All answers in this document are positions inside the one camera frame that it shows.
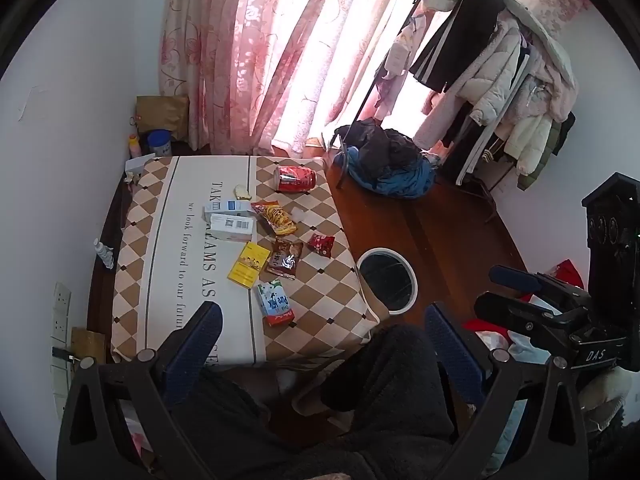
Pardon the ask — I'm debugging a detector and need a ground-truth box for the orange yellow snack packet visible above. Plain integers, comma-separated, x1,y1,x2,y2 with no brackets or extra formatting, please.
250,201,299,237

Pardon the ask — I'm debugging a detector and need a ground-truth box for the red soda can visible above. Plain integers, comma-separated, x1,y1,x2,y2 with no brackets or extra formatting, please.
273,165,317,193

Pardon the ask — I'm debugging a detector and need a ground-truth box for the white spray bottle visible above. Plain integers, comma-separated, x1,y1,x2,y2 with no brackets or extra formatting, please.
94,238,116,270

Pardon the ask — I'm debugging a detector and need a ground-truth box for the person's right forearm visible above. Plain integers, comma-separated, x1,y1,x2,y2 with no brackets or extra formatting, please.
580,367,631,433

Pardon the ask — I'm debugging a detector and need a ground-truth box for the white paper box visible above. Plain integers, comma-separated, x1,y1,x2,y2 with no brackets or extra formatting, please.
124,154,156,177

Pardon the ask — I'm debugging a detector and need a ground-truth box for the green white drink carton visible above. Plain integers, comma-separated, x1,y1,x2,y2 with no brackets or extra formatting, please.
256,280,296,327

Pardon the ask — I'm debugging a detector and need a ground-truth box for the person's right leg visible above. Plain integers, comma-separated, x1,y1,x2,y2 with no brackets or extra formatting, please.
300,324,481,480

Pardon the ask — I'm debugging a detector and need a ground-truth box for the pale floral blanket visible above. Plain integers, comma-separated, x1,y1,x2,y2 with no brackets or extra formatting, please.
482,332,553,366

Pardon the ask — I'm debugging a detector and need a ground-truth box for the brown paper bag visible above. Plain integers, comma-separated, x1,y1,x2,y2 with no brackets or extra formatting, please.
136,95,191,143

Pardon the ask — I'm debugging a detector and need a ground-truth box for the brown checked tablecloth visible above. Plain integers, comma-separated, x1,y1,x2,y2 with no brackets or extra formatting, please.
109,155,391,366

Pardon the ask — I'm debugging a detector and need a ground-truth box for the person's left leg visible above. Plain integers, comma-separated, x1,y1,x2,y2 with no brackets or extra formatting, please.
170,370,321,480

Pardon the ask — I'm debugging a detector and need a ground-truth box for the brown cardboard box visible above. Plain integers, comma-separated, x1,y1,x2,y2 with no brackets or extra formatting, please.
71,327,108,363

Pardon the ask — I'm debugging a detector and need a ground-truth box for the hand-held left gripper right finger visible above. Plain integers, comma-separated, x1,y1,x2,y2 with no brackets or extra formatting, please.
424,302,590,480

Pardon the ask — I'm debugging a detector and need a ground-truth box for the black clothes rack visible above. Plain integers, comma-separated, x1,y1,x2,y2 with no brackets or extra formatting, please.
335,0,506,223

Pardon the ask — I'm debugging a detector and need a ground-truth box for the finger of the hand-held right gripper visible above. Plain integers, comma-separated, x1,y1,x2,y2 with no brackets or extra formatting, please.
473,291,581,348
489,265,593,311

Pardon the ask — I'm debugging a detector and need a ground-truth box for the blue white box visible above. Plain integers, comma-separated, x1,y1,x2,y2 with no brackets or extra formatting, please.
202,200,257,222

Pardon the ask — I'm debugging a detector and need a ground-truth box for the row of hanging clothes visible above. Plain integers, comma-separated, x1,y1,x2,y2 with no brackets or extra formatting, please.
382,0,578,191

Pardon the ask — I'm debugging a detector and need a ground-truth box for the white wall socket panel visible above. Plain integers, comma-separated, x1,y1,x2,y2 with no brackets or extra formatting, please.
50,282,72,341
50,345,81,416

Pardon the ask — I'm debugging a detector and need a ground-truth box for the white round trash bin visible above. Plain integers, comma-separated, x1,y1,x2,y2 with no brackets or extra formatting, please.
356,247,419,315

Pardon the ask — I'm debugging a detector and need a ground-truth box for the yellow flat box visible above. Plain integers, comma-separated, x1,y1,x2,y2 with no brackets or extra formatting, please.
227,241,271,289

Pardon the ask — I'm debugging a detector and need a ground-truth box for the blue lid jar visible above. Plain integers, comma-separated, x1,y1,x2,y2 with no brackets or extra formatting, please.
146,130,174,157

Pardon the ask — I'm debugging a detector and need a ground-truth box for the pink floral curtain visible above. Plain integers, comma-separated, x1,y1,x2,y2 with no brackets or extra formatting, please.
159,0,596,158

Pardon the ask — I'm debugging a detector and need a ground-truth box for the brown snack packet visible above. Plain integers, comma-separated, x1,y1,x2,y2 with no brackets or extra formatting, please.
265,238,304,279

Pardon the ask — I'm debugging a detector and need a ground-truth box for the blue black clothes pile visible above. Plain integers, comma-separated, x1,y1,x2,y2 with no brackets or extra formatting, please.
334,117,441,201

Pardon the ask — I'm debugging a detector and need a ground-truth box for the person's leg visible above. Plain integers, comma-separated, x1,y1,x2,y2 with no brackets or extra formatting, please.
170,370,321,480
300,324,481,480

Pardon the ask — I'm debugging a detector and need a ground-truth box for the small red snack packet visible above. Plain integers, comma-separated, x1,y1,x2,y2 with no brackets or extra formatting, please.
306,232,336,259

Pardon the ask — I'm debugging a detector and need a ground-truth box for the red cloth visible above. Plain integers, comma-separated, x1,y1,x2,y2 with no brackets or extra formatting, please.
462,260,586,341

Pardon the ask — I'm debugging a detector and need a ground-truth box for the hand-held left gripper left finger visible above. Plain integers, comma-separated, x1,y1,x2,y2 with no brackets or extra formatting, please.
56,301,224,480

